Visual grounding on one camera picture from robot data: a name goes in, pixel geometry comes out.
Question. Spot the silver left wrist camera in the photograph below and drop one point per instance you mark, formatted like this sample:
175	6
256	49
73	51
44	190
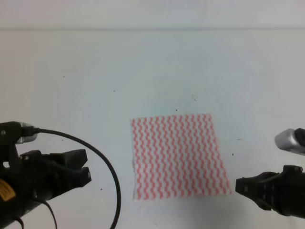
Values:
29	133

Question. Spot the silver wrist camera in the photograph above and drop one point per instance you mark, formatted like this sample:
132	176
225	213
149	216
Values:
29	133
292	141

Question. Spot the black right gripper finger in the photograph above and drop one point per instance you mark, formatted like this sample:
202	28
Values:
260	189

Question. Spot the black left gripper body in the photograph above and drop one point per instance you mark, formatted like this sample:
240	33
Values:
37	179

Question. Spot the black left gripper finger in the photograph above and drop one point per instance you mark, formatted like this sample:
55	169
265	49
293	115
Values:
68	178
74	159

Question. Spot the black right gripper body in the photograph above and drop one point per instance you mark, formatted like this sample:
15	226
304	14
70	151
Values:
288	192

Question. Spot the pink white wavy striped towel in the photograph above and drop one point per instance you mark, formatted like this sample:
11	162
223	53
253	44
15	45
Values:
177	156

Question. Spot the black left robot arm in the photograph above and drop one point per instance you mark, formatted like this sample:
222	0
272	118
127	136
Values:
10	210

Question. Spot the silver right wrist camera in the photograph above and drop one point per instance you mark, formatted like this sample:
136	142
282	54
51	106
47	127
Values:
292	141

